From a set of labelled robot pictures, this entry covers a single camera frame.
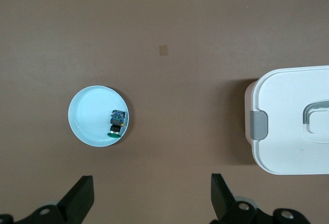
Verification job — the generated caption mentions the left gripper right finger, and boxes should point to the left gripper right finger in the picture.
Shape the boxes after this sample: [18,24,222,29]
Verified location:
[210,174,313,224]

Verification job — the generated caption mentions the light blue round plate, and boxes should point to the light blue round plate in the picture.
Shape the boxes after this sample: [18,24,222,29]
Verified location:
[67,85,134,148]

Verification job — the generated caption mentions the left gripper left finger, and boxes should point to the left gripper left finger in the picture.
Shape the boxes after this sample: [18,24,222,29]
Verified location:
[0,175,95,224]

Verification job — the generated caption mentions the white lunch box gray handle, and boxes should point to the white lunch box gray handle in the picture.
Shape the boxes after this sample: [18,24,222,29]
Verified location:
[244,65,329,176]

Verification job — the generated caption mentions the green push button switch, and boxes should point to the green push button switch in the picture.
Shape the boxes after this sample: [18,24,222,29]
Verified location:
[106,109,126,138]

